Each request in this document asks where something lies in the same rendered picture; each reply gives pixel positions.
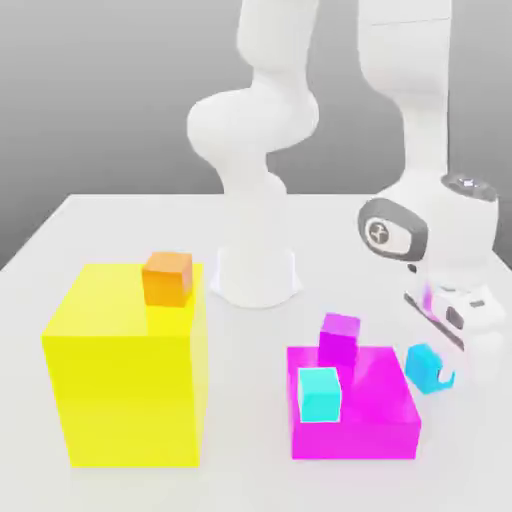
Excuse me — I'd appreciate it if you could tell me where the small turquoise cube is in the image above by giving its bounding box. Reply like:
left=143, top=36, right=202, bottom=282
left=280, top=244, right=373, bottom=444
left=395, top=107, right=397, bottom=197
left=297, top=367, right=342, bottom=424

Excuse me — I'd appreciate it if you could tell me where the large yellow box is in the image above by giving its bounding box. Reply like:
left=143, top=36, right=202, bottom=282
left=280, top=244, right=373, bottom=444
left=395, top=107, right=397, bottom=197
left=40, top=262, right=209, bottom=469

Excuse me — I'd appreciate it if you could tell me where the large magenta box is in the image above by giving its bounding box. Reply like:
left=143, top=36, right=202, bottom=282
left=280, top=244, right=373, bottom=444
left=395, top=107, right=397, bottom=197
left=286, top=345, right=423, bottom=461

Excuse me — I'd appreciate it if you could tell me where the small purple cube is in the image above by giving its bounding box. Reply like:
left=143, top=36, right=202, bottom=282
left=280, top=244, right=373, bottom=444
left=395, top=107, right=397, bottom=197
left=317, top=312, right=362, bottom=368

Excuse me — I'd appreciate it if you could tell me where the small orange cube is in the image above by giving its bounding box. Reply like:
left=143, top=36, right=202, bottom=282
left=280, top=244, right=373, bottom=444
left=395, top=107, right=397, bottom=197
left=141, top=251, right=194, bottom=308

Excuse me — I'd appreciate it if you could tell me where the small blue cube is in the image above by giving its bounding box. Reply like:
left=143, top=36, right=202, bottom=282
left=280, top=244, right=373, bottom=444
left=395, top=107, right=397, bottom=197
left=404, top=342, right=456, bottom=396

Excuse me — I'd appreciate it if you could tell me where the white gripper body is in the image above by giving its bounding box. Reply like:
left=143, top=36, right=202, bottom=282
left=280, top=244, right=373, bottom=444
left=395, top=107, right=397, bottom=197
left=402, top=290, right=504, bottom=386

